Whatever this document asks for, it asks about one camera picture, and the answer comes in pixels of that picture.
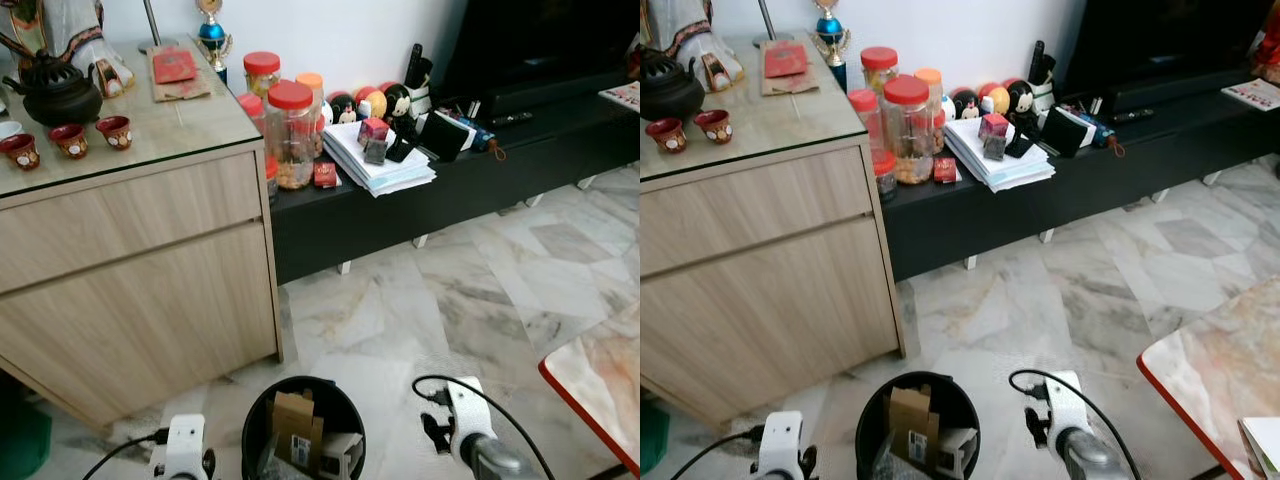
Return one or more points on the red lid snack jar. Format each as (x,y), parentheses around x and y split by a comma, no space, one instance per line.
(261,72)
(879,68)

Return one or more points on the red packet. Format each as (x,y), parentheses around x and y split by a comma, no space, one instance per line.
(786,60)
(174,66)

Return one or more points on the metal lamp pole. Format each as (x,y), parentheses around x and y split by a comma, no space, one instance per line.
(768,22)
(153,25)

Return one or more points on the brown cardboard box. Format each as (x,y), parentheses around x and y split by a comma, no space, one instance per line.
(296,425)
(912,420)

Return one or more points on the black wallet case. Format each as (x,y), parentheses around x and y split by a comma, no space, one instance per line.
(1064,131)
(443,136)

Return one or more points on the red patterned teacup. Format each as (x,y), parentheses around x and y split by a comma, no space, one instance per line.
(114,132)
(20,152)
(69,142)
(713,127)
(665,136)

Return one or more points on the low red lid jar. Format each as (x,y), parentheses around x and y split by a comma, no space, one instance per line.
(271,180)
(884,175)

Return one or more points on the light wooden cabinet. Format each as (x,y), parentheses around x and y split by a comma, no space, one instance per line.
(770,280)
(130,290)

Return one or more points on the white robed statue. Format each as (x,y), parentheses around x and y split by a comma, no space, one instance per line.
(85,40)
(700,35)

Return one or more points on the small white cup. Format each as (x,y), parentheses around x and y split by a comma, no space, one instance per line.
(8,130)

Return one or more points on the yellow round toy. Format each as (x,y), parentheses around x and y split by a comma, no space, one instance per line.
(995,99)
(373,103)

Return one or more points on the white grey carton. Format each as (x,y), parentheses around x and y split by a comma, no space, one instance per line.
(342,455)
(957,450)

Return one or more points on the green plastic container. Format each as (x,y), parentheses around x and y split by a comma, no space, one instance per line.
(22,435)
(653,435)

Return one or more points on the black television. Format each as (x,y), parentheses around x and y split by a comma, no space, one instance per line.
(1170,30)
(540,35)

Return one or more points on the red ornament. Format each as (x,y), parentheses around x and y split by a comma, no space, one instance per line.
(1268,55)

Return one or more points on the white document pile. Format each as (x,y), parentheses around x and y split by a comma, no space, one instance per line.
(385,178)
(1005,172)

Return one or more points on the white paper stack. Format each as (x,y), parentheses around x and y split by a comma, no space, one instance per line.
(1262,448)

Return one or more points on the pink white booklet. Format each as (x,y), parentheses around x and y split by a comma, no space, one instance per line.
(622,97)
(1252,94)

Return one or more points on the small red box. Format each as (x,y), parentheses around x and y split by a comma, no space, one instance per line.
(325,174)
(945,170)

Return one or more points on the small grey box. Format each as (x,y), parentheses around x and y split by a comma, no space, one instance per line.
(996,148)
(375,152)

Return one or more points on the red black round toy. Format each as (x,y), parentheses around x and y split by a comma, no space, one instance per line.
(341,108)
(964,104)

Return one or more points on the black tv console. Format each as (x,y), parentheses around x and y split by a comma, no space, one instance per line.
(1100,190)
(450,200)

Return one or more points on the blue gold trophy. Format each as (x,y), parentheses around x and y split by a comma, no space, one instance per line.
(212,35)
(830,35)

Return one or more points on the orange lid jar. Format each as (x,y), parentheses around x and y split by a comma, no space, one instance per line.
(311,88)
(930,84)

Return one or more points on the pink cube box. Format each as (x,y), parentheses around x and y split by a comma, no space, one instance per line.
(374,130)
(994,125)

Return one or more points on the large red lid jar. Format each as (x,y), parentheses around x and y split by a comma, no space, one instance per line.
(291,135)
(907,130)

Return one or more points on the marble table red edge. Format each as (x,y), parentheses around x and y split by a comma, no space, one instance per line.
(605,385)

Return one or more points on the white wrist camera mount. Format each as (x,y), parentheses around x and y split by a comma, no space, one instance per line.
(785,442)
(470,410)
(185,445)
(1068,405)

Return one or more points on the small red lid jar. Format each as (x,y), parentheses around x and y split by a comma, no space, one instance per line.
(250,112)
(862,108)

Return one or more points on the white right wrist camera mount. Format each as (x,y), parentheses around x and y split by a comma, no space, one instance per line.
(470,410)
(1068,405)

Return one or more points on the black rubbish bin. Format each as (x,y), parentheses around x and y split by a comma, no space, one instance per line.
(872,415)
(258,420)

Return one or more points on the black flat remote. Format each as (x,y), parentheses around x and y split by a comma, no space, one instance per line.
(511,118)
(1133,115)

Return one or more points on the black mouse figurine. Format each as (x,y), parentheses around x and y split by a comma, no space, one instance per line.
(1020,98)
(400,102)

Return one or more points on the black soundbar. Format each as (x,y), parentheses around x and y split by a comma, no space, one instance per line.
(1180,88)
(560,92)

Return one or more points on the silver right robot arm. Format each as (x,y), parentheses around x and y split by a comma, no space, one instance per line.
(1095,458)
(500,462)

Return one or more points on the black cast iron teapot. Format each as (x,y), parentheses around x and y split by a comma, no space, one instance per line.
(668,92)
(55,95)

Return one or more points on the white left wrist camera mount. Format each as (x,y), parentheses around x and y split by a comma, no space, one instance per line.
(185,445)
(785,442)

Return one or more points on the black upright remote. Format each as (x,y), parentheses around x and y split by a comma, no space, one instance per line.
(416,65)
(1039,60)

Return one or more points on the white holder mug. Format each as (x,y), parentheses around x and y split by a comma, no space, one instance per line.
(420,100)
(1043,96)

